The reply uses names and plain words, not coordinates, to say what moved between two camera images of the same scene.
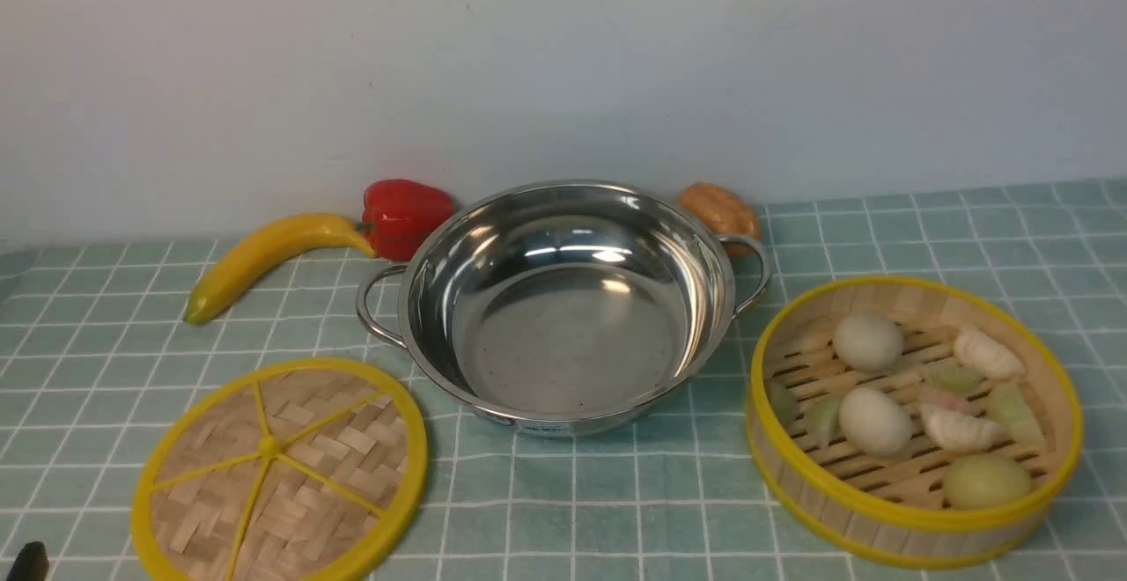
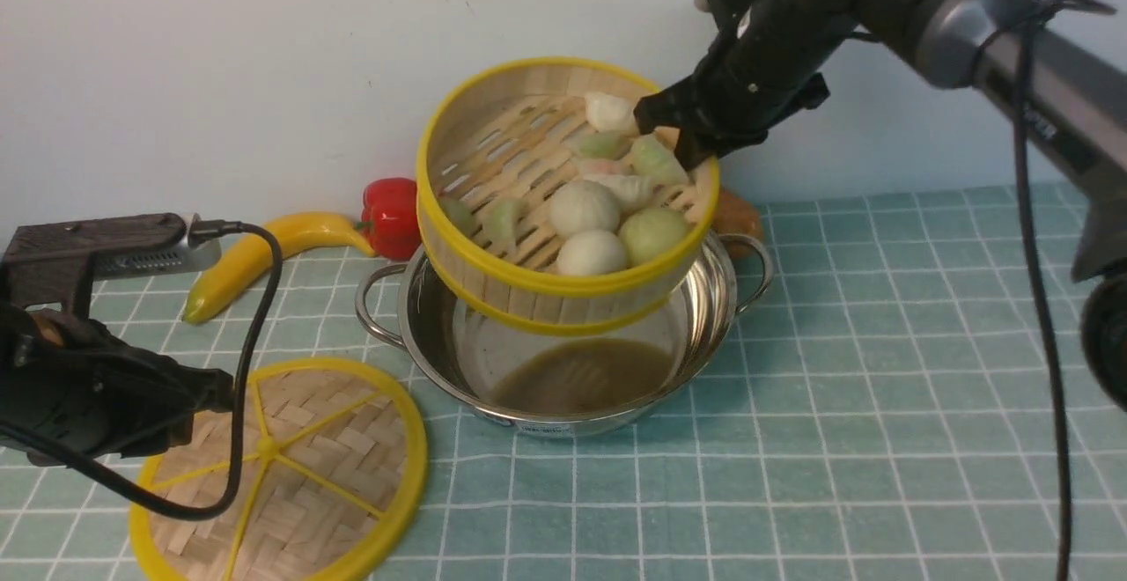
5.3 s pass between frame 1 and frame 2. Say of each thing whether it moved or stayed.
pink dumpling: moved
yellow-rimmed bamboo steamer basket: moved
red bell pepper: stayed
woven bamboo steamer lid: stayed
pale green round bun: moved
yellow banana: stayed
